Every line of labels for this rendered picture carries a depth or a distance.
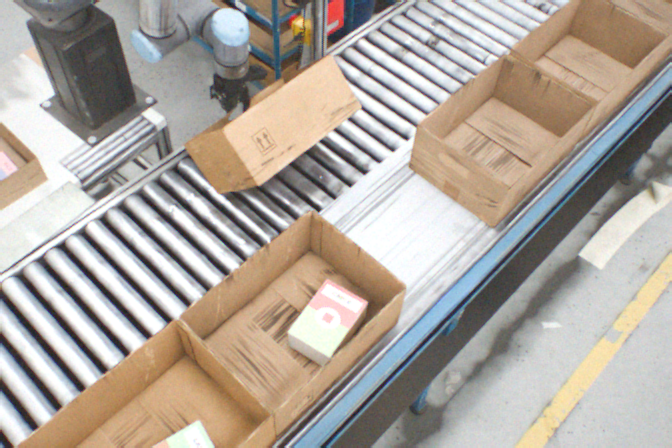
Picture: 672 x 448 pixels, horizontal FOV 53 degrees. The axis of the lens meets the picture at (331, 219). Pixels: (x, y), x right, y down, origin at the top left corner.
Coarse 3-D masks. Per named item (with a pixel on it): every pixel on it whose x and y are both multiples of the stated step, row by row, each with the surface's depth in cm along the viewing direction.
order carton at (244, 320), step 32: (320, 224) 155; (256, 256) 148; (288, 256) 160; (320, 256) 166; (352, 256) 154; (224, 288) 145; (256, 288) 157; (288, 288) 160; (352, 288) 161; (384, 288) 151; (192, 320) 143; (224, 320) 155; (256, 320) 156; (288, 320) 156; (384, 320) 145; (224, 352) 151; (256, 352) 151; (288, 352) 152; (352, 352) 141; (256, 384) 146; (288, 384) 147; (320, 384) 138; (288, 416) 134
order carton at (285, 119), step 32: (320, 64) 180; (256, 96) 201; (288, 96) 174; (320, 96) 179; (352, 96) 185; (224, 128) 165; (256, 128) 169; (288, 128) 174; (320, 128) 179; (224, 160) 175; (256, 160) 169; (288, 160) 174; (224, 192) 188
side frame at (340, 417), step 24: (648, 96) 199; (624, 120) 193; (600, 144) 188; (576, 168) 182; (552, 192) 177; (528, 216) 172; (552, 216) 187; (504, 240) 168; (528, 240) 181; (480, 264) 164; (504, 264) 176; (456, 288) 160; (480, 288) 170; (432, 312) 156; (456, 312) 166; (408, 336) 152; (432, 336) 163; (384, 360) 148; (408, 360) 161; (360, 384) 145; (384, 384) 157; (336, 408) 142; (360, 408) 154; (312, 432) 139; (336, 432) 151
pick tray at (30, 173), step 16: (0, 128) 198; (0, 144) 201; (16, 144) 196; (16, 160) 197; (32, 160) 186; (16, 176) 184; (32, 176) 189; (0, 192) 183; (16, 192) 188; (0, 208) 187
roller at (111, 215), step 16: (112, 208) 189; (112, 224) 188; (128, 224) 186; (128, 240) 186; (144, 240) 184; (144, 256) 183; (160, 256) 181; (160, 272) 180; (176, 272) 178; (176, 288) 178; (192, 288) 175
